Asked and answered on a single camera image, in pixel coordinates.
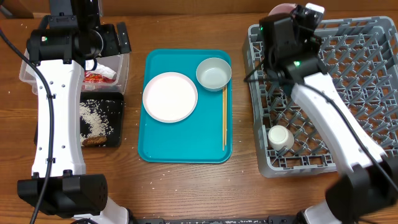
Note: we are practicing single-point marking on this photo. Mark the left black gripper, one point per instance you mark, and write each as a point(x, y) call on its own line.
point(112, 47)

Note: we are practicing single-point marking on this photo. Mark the small white plate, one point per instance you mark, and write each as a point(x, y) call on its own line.
point(284, 8)

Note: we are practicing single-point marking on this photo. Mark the white napkin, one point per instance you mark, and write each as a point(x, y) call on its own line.
point(95, 67)

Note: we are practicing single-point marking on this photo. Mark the red snack wrapper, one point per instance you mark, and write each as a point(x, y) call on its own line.
point(97, 78)

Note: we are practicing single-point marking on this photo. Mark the large white plate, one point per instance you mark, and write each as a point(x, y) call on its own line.
point(170, 97)

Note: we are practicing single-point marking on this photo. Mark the white rice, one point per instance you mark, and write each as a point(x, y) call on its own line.
point(95, 121)

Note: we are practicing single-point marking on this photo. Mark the grey bowl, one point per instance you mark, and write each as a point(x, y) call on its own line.
point(213, 74)

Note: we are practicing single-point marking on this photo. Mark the brown food scrap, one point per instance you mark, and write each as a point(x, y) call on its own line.
point(94, 141)

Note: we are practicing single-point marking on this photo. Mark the wooden chopstick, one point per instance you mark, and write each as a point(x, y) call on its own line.
point(226, 112)
point(223, 117)

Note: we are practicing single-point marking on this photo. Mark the white cup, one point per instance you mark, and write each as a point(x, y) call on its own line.
point(280, 137)

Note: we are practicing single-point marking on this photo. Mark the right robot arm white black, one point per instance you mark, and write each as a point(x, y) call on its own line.
point(368, 177)

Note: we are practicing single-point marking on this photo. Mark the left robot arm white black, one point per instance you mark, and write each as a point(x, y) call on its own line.
point(57, 52)

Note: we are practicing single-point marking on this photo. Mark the grey dishwasher rack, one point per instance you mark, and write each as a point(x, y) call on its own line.
point(361, 57)

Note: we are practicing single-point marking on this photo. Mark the clear plastic bin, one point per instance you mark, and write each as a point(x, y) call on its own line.
point(119, 63)

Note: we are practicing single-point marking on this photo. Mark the black plastic tray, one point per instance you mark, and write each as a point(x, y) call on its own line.
point(113, 104)

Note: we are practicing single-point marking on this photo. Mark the teal serving tray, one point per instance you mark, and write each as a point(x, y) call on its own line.
point(199, 137)

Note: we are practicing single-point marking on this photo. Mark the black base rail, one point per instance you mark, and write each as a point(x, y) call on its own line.
point(276, 219)

